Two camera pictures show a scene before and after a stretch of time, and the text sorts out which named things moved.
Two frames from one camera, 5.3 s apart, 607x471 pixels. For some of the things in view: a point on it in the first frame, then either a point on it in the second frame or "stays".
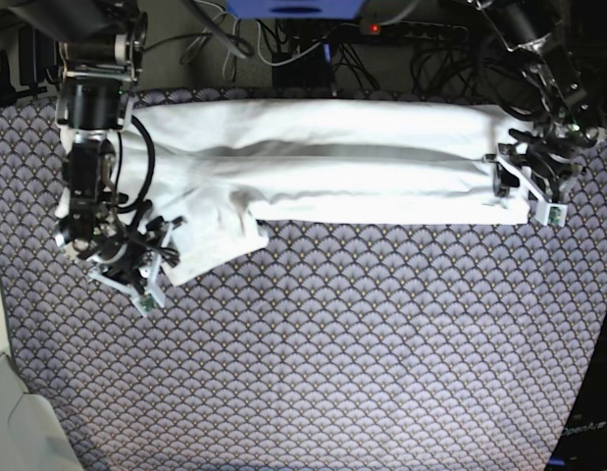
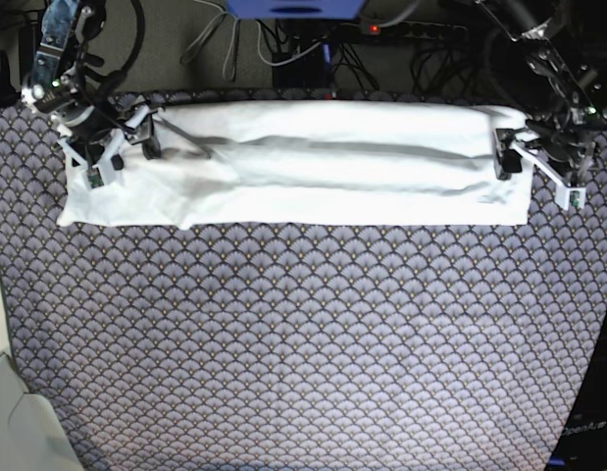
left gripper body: x=118 y=247 to x=90 y=127
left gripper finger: x=153 y=298 to x=96 y=174
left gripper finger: x=161 y=230 to x=144 y=134
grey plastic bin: x=25 y=430 stays
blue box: x=297 y=9 stays
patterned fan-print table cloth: x=335 y=345 stays
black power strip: x=414 y=29 stays
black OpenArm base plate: x=587 y=441 stays
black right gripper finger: x=503 y=181 to x=507 y=161
